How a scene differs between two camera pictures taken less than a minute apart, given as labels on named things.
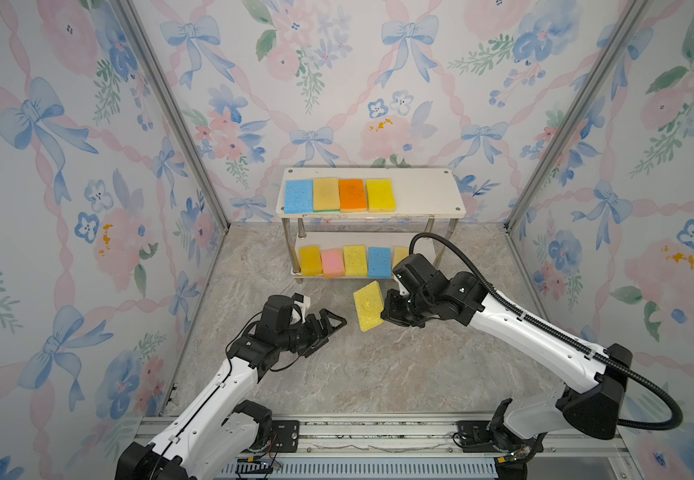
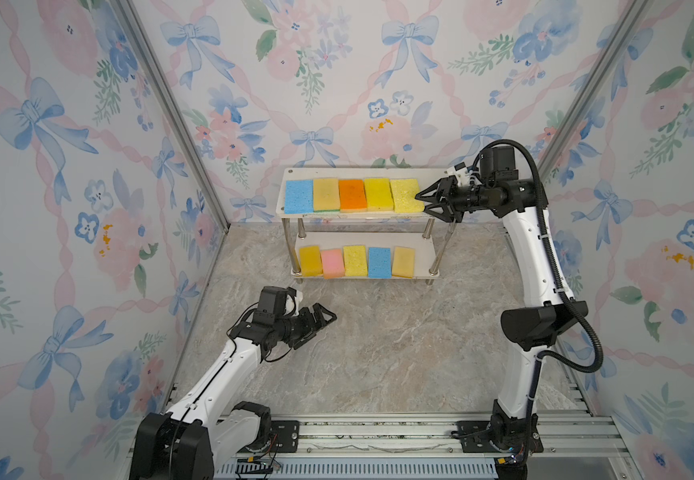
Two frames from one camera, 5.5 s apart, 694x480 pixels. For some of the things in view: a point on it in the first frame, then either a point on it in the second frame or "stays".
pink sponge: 332,264 stays
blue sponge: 379,263 stays
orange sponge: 352,196 stays
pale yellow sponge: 369,303 to 404,192
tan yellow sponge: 326,194 stays
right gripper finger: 393,301 to 442,189
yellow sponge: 311,261 stays
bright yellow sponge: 381,198 stays
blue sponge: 298,197 stays
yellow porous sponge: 355,260 stays
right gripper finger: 399,317 to 445,211
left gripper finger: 326,338 to 304,339
